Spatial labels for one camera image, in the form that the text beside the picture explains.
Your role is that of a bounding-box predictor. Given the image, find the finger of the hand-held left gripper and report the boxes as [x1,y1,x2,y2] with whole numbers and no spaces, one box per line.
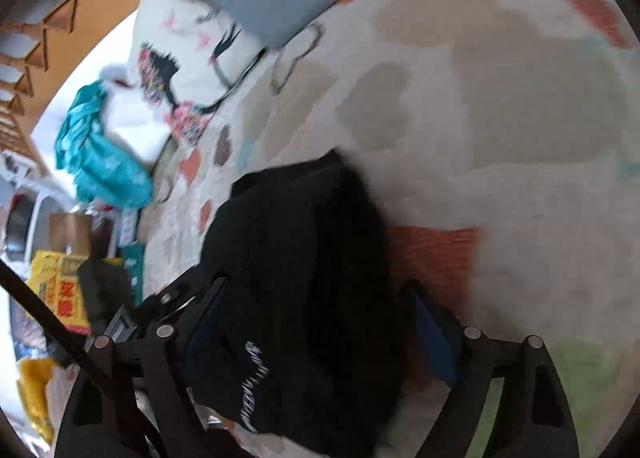
[142,265,216,329]

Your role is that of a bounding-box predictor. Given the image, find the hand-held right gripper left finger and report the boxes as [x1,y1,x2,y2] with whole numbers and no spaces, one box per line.
[54,277,228,458]

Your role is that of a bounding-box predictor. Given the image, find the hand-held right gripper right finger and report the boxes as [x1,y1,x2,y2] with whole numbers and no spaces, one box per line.
[400,279,581,458]

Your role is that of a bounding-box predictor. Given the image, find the black pants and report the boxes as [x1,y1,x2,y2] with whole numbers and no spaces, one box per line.
[187,148,411,456]

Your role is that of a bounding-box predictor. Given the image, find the green box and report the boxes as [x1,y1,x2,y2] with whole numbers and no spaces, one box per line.
[120,243,146,299]

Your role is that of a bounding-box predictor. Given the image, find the yellow printed packet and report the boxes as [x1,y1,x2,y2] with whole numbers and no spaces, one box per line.
[27,251,121,336]

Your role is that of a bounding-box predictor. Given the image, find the pastel patterned box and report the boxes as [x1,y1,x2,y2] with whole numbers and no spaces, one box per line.
[117,211,141,245]

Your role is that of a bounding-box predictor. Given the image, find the brown cardboard box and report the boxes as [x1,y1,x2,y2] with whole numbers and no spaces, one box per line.
[49,212,93,256]

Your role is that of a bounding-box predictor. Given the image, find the yellow plastic bag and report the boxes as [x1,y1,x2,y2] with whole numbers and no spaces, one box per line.
[17,358,56,444]

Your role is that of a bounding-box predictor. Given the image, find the teal star print blanket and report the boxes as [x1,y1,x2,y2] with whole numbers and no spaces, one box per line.
[55,81,153,209]

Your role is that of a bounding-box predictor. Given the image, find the white pillow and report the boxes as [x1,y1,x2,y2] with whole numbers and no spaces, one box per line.
[100,63,173,169]

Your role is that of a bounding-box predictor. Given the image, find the heart print quilted bedspread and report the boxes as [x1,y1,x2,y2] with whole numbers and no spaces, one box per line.
[135,0,640,458]

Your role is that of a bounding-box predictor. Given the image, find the printed figure cushion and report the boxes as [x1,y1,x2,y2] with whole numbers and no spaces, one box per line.
[125,0,268,144]

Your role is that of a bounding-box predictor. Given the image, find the black cable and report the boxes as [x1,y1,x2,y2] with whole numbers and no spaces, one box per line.
[0,265,156,458]

